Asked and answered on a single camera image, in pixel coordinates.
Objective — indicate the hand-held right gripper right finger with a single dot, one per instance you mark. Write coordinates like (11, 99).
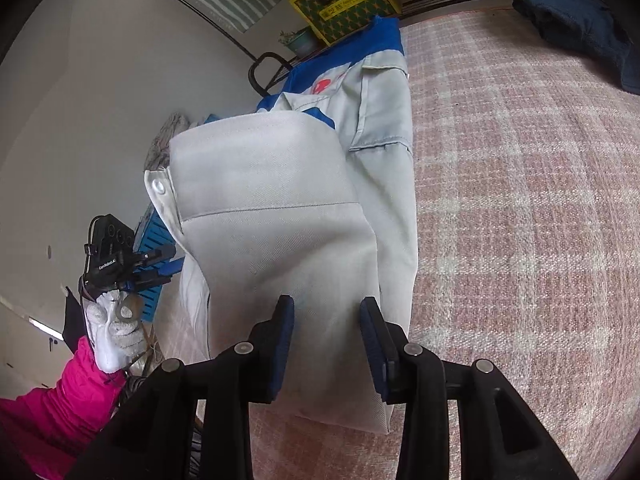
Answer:
(372, 340)

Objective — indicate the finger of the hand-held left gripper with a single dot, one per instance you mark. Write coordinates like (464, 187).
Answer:
(156, 255)
(156, 277)

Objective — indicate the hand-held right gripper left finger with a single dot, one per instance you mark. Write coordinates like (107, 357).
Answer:
(280, 350)

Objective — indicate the white and blue jacket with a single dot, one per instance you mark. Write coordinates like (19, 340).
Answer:
(280, 210)

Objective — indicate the person's left hand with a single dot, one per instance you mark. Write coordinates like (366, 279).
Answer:
(112, 335)

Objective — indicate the blue plastic crate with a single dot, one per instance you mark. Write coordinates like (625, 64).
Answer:
(150, 305)

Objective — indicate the grey striped cloth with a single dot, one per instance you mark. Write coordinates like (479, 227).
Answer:
(170, 130)

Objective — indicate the pink checked blanket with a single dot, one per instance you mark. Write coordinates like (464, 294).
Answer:
(525, 235)

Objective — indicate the small potted plant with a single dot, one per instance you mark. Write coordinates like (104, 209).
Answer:
(302, 42)

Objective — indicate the yellow and green box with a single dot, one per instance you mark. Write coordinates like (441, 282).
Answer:
(345, 0)

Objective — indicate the dark blue folded garment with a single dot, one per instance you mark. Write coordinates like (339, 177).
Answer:
(575, 20)

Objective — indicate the black metal bed frame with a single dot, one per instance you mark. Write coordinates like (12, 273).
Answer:
(252, 72)

